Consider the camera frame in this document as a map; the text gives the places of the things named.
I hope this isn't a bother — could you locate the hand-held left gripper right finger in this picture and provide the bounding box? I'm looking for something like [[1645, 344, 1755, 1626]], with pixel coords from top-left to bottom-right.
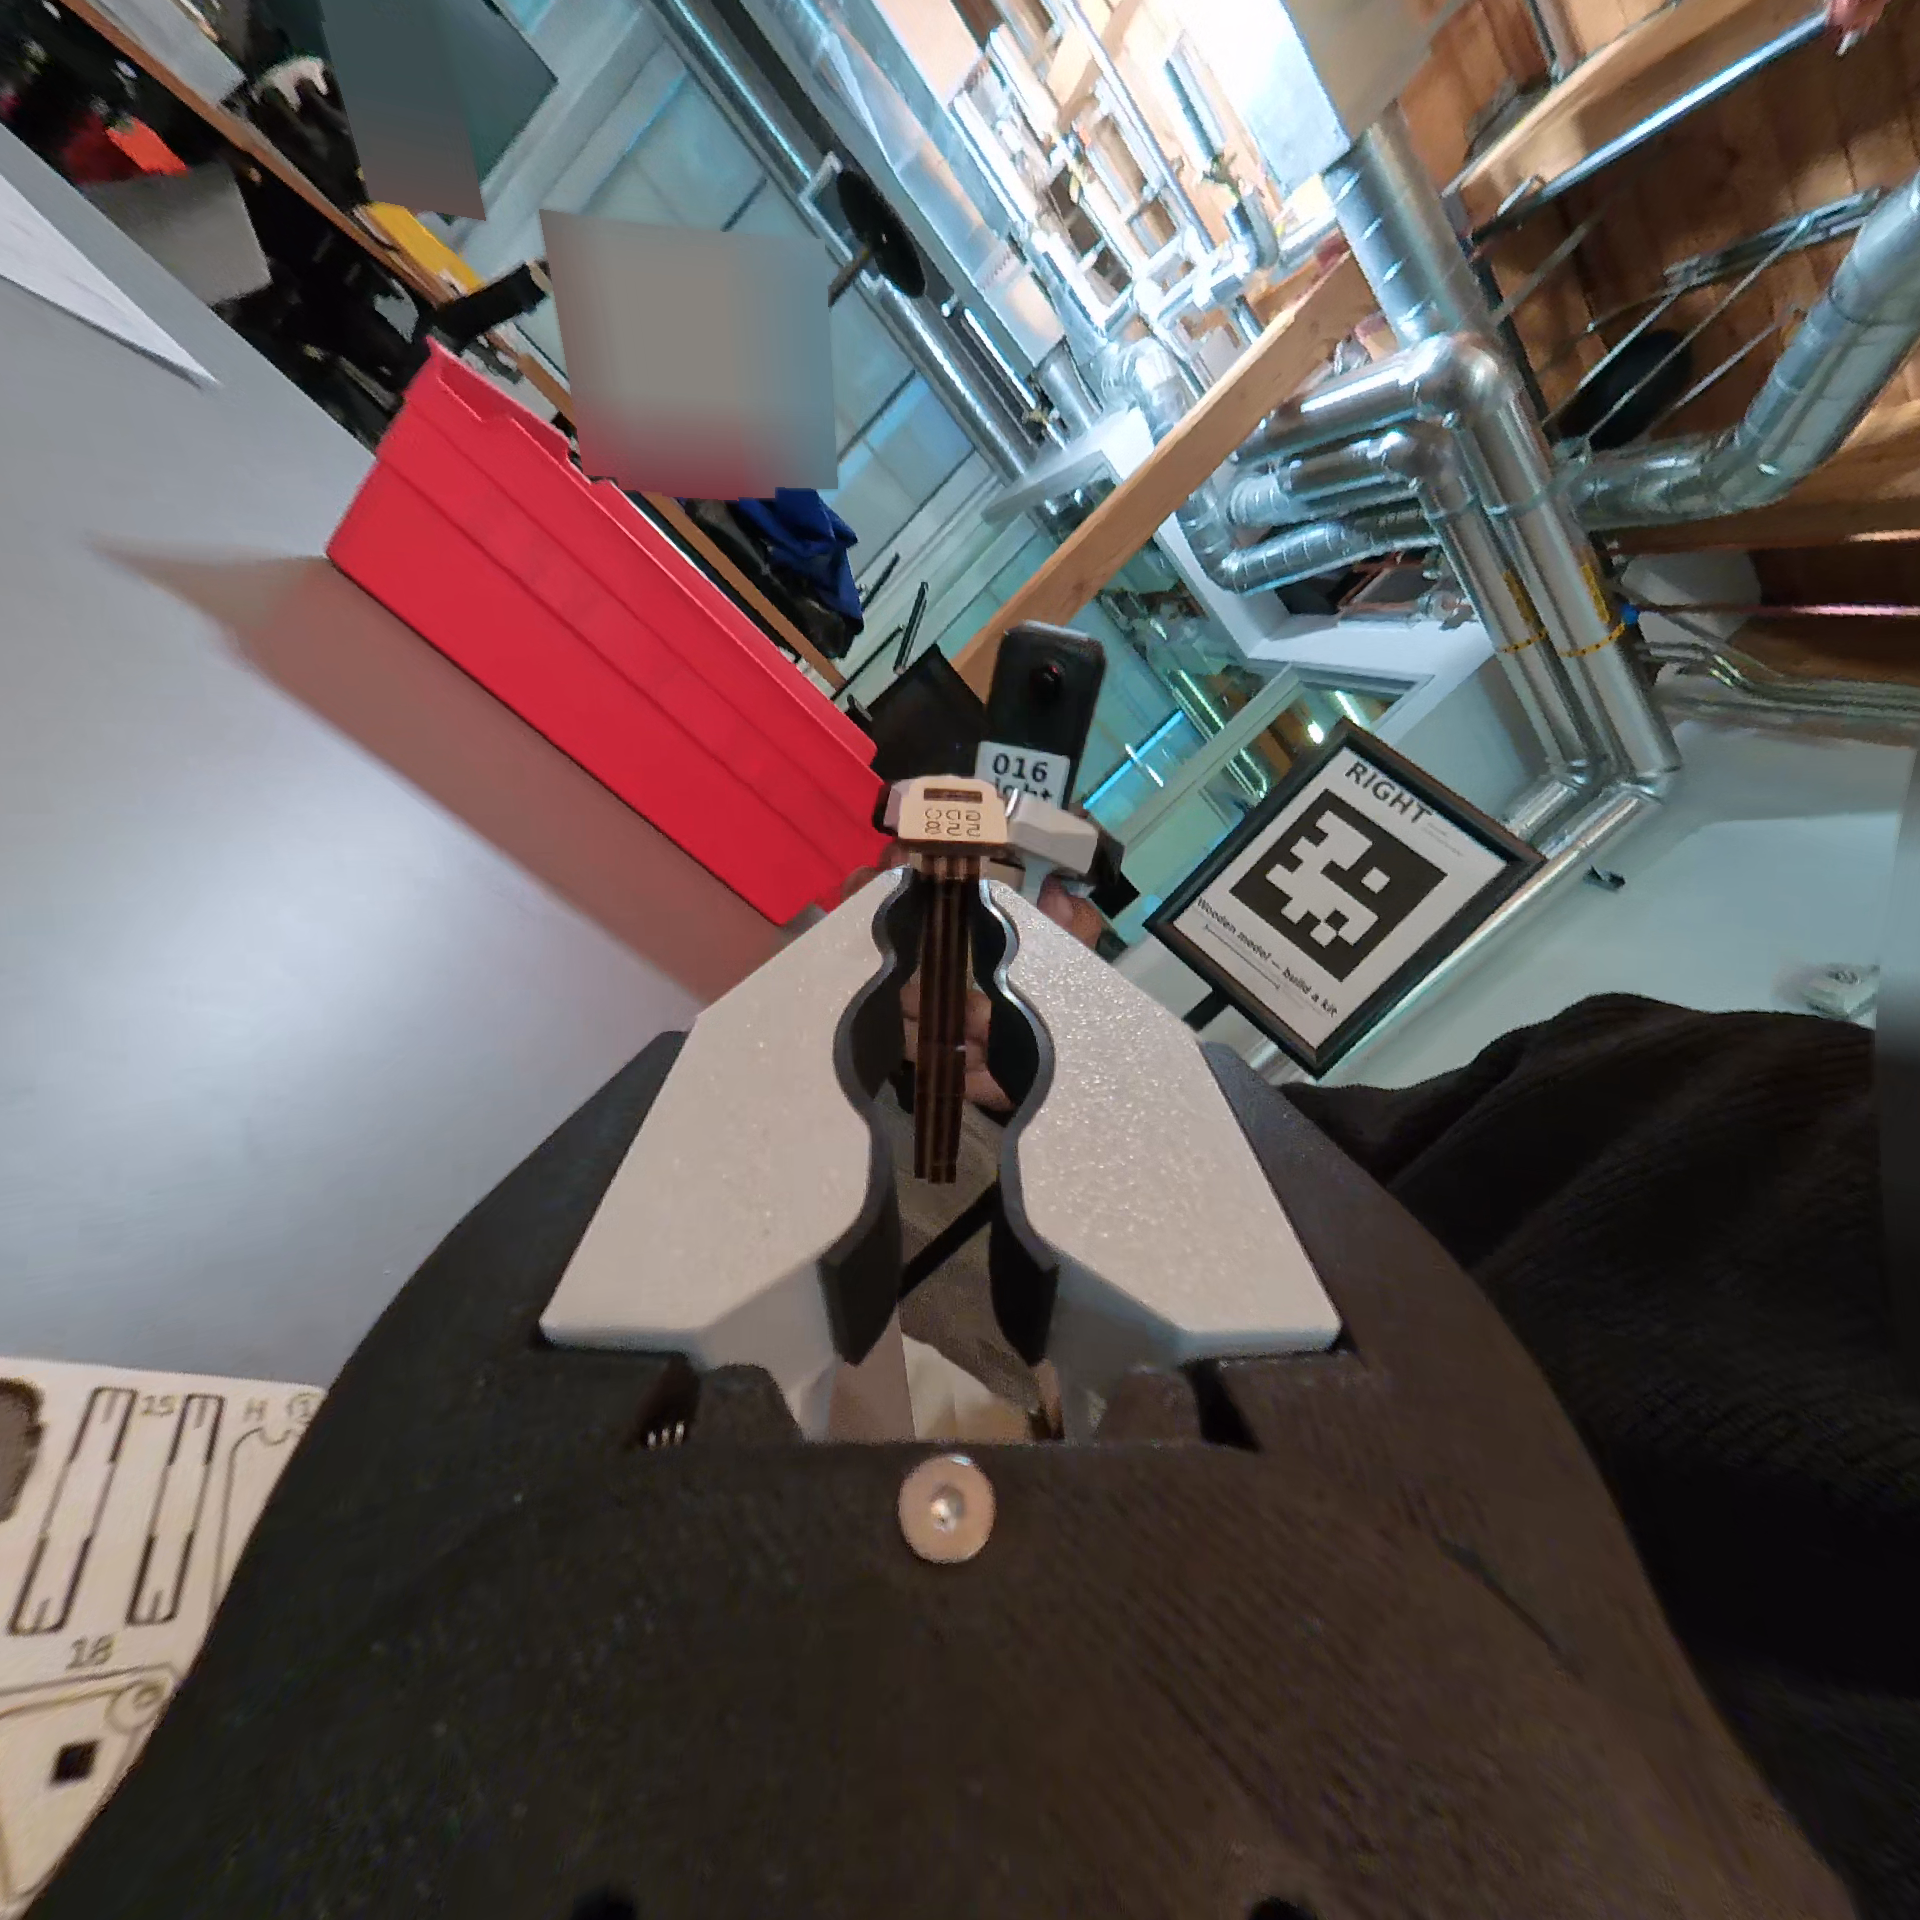
[[974, 878, 1346, 1436]]

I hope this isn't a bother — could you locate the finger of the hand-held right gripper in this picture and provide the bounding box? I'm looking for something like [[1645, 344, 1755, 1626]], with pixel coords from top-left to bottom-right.
[[998, 800, 1105, 890]]

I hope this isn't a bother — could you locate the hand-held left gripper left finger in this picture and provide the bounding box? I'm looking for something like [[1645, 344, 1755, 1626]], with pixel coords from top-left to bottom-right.
[[537, 872, 921, 1436]]

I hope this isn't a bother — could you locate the wooden model assembly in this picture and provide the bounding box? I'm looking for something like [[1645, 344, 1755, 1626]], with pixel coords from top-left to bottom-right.
[[872, 775, 1013, 1184]]

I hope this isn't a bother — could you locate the blue jacket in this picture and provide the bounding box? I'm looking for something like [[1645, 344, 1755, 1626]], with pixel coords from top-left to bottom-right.
[[730, 484, 864, 664]]

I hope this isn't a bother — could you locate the black framed marker sign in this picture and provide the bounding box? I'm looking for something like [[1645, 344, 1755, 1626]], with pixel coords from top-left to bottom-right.
[[1145, 719, 1547, 1081]]

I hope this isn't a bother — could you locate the red plastic bin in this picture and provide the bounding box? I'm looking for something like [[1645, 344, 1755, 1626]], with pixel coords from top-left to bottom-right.
[[326, 337, 889, 930]]

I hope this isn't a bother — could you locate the bundle of silver insulated pipes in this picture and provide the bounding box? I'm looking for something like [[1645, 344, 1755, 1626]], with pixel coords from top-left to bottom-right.
[[1184, 192, 1920, 812]]

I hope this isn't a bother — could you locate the black round disc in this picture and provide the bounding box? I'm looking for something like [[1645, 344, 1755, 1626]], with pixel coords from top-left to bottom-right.
[[833, 163, 930, 293]]

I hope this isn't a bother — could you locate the wooden parts sheet with cutouts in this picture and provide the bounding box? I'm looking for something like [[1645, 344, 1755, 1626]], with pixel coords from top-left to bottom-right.
[[0, 1356, 324, 1920]]

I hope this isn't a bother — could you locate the wooden workbench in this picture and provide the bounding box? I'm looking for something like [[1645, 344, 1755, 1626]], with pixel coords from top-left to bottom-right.
[[61, 0, 572, 409]]

